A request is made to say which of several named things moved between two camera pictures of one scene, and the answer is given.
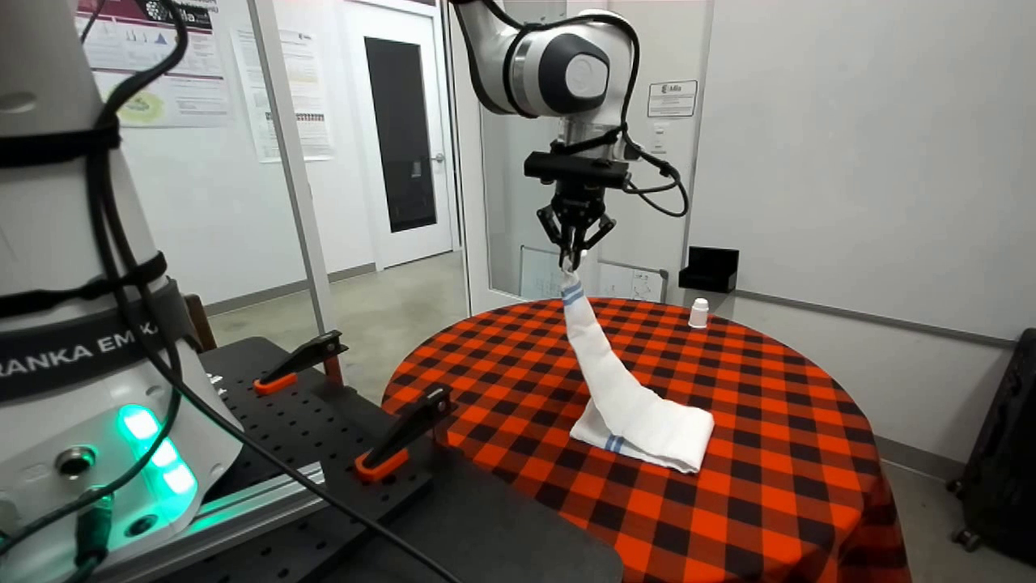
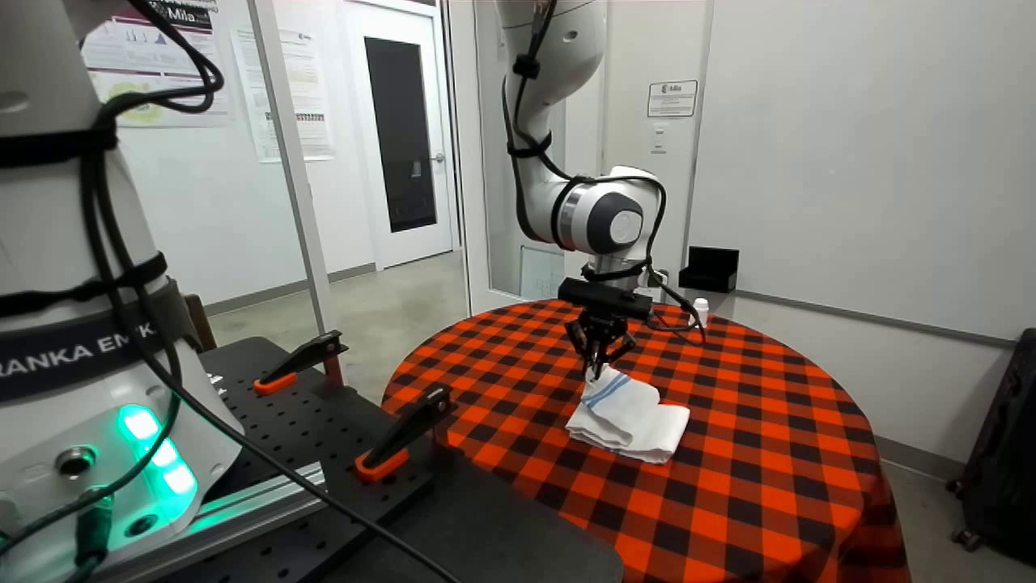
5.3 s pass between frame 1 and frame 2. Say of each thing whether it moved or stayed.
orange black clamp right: stayed
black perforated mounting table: stayed
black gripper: moved
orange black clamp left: stayed
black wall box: stayed
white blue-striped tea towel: moved
